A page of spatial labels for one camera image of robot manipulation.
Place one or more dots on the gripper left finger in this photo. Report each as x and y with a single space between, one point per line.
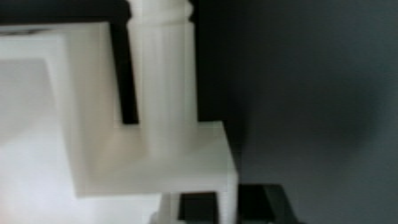
197 208

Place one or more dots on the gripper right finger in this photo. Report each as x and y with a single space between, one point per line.
263 205

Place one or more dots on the white chair seat part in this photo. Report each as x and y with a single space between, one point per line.
78 176

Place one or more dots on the white chair back part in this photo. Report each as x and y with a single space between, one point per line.
160 31

